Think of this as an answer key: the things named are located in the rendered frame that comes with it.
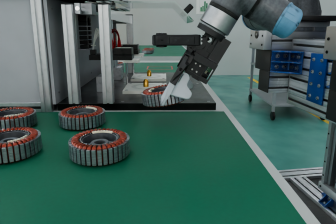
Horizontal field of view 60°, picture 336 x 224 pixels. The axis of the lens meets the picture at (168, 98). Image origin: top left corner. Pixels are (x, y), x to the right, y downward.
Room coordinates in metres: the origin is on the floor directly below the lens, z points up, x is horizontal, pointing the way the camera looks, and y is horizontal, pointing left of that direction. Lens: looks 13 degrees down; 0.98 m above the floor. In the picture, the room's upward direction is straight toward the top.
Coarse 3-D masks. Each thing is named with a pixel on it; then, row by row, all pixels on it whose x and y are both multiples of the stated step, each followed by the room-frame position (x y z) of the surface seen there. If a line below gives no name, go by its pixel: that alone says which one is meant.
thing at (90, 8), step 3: (87, 0) 0.92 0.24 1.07; (81, 3) 0.91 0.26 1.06; (84, 3) 0.91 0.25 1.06; (87, 3) 0.91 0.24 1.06; (90, 3) 0.91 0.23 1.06; (81, 6) 0.91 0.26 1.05; (84, 6) 0.91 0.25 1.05; (87, 6) 0.91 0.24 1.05; (90, 6) 0.91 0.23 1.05; (93, 6) 0.93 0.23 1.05; (87, 9) 0.91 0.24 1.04; (90, 9) 0.91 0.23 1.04; (93, 9) 0.93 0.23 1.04; (81, 12) 0.91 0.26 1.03; (84, 12) 0.91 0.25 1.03; (87, 12) 0.91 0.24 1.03; (90, 12) 0.91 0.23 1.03; (93, 12) 0.93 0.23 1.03
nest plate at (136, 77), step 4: (132, 76) 1.26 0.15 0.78; (136, 76) 1.26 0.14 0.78; (140, 76) 1.26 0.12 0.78; (144, 76) 1.26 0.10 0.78; (148, 76) 1.26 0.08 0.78; (152, 76) 1.26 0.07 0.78; (156, 76) 1.26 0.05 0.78; (160, 76) 1.26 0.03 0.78; (164, 76) 1.26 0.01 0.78; (132, 80) 1.20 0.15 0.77; (136, 80) 1.20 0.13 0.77; (140, 80) 1.20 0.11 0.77; (148, 80) 1.20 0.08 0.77; (152, 80) 1.20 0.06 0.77; (156, 80) 1.20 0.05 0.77; (160, 80) 1.20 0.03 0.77; (164, 80) 1.20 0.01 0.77
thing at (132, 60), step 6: (114, 48) 1.00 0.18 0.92; (120, 48) 1.00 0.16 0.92; (126, 48) 1.00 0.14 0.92; (132, 48) 1.04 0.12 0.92; (96, 54) 1.02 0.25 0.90; (114, 54) 1.00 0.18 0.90; (120, 54) 1.00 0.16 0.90; (126, 54) 1.00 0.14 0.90; (132, 54) 1.03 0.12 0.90; (126, 60) 1.00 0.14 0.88; (132, 60) 1.00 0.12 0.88; (138, 60) 1.01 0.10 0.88
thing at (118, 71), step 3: (117, 66) 1.27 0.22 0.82; (120, 66) 1.27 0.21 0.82; (114, 69) 1.24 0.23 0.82; (117, 69) 1.24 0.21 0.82; (120, 69) 1.24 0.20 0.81; (114, 72) 1.24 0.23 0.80; (117, 72) 1.24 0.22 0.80; (120, 72) 1.24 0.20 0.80; (114, 75) 1.24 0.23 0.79; (117, 75) 1.24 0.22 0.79; (120, 75) 1.24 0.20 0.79; (114, 78) 1.24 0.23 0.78; (117, 78) 1.24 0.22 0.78; (120, 78) 1.24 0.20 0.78
